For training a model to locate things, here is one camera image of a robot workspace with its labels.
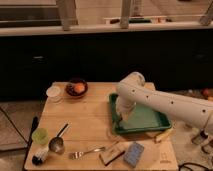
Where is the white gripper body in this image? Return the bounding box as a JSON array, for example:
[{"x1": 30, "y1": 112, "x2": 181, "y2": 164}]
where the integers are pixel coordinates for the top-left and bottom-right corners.
[{"x1": 116, "y1": 100, "x2": 135, "y2": 121}]

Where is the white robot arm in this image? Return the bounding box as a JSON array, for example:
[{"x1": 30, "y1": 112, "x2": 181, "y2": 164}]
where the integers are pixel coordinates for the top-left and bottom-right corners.
[{"x1": 116, "y1": 72, "x2": 213, "y2": 136}]

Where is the green plastic tray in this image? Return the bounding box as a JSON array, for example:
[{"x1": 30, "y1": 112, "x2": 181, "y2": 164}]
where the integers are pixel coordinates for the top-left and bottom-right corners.
[{"x1": 109, "y1": 93, "x2": 172, "y2": 135}]

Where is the wooden block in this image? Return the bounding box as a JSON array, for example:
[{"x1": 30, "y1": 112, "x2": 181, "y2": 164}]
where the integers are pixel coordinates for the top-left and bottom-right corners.
[{"x1": 99, "y1": 143, "x2": 125, "y2": 166}]

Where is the yellow corn piece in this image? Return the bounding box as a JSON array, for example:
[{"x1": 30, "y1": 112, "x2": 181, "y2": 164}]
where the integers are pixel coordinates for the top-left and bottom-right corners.
[{"x1": 155, "y1": 128, "x2": 173, "y2": 143}]

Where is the blue sponge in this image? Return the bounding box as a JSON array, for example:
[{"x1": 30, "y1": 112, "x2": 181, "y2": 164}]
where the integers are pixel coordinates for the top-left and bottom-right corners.
[{"x1": 123, "y1": 142, "x2": 144, "y2": 168}]

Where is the orange fruit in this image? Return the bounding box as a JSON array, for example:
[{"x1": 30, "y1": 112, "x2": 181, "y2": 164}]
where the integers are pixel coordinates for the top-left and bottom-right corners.
[{"x1": 74, "y1": 83, "x2": 85, "y2": 93}]

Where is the dark bowl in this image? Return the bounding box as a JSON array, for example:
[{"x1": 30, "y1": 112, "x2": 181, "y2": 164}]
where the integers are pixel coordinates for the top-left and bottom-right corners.
[{"x1": 65, "y1": 78, "x2": 88, "y2": 98}]

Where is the white cup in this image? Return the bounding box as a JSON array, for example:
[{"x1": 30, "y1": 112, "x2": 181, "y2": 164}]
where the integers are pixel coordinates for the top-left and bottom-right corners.
[{"x1": 46, "y1": 86, "x2": 62, "y2": 102}]

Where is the silver fork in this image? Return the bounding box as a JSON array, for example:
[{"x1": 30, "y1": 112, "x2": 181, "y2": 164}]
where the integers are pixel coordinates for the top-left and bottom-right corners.
[{"x1": 69, "y1": 147, "x2": 106, "y2": 159}]

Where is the metal measuring cup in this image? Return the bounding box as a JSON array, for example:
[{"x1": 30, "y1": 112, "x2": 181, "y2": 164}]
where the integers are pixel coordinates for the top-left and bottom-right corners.
[{"x1": 49, "y1": 123, "x2": 69, "y2": 154}]

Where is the green cup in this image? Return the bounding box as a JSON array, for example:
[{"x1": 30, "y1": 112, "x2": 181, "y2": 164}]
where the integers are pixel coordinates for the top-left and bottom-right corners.
[{"x1": 32, "y1": 128, "x2": 48, "y2": 145}]

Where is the black cable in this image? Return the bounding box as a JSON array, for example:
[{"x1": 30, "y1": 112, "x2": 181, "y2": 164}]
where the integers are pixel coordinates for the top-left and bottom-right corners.
[{"x1": 178, "y1": 161, "x2": 213, "y2": 171}]

